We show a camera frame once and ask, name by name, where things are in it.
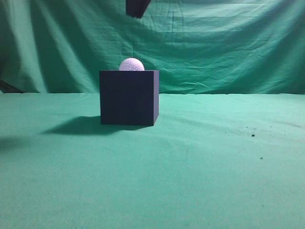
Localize green table cloth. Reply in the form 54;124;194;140
0;94;305;229

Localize dark blue cube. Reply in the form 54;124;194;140
99;70;160;126

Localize white dimpled golf ball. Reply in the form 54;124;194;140
119;58;145;71

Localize green cloth backdrop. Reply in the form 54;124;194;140
0;0;305;94

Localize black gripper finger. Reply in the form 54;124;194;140
125;0;151;18

